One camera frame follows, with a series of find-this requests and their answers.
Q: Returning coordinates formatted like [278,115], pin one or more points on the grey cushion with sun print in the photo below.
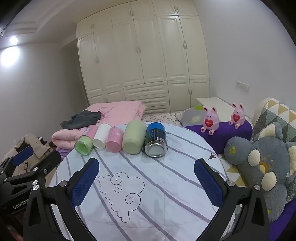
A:
[192,118]

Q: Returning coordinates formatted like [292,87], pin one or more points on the triangle patterned cushion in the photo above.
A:
[277,113]

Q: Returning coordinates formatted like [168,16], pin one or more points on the pink cup with green lid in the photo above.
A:
[84,143]

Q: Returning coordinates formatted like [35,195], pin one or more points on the purple pillow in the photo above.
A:
[231,135]

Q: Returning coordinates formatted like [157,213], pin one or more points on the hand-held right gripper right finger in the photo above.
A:
[209,183]

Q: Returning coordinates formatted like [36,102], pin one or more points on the ceiling light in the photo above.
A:
[13,40]

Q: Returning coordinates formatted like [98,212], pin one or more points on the beige jacket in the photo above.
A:
[34,141]

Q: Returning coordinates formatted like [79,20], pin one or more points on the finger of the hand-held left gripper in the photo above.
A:
[46,163]
[22,154]

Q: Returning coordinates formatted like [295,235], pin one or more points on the lavender blanket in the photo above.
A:
[62,152]

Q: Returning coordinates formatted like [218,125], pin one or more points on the blue metal can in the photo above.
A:
[156,139]

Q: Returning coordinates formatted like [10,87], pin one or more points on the dark grey garment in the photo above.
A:
[81,119]

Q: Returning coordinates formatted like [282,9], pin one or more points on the white cup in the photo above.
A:
[102,135]

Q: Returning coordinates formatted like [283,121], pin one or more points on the pink quilt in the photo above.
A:
[120,111]

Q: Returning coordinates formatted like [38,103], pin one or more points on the cream wardrobe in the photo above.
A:
[148,58]

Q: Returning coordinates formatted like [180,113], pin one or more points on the light green cup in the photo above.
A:
[133,136]

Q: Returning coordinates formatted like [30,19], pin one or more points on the grey plush dinosaur toy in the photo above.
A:
[266,144]

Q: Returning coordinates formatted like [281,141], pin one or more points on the striped round table cloth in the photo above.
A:
[143,185]

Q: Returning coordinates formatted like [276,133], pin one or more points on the white nightstand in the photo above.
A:
[217,104]

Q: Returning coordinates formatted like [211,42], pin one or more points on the heart patterned bed sheet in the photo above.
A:
[161,117]

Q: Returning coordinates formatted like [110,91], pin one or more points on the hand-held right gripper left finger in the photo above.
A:
[84,183]

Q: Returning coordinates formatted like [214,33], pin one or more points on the wall socket panel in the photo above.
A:
[242,85]

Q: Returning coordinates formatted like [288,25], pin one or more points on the triangle patterned bed sheet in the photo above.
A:
[234,172]

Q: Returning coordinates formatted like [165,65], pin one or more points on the pink bunny plush toy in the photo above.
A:
[237,117]
[210,121]

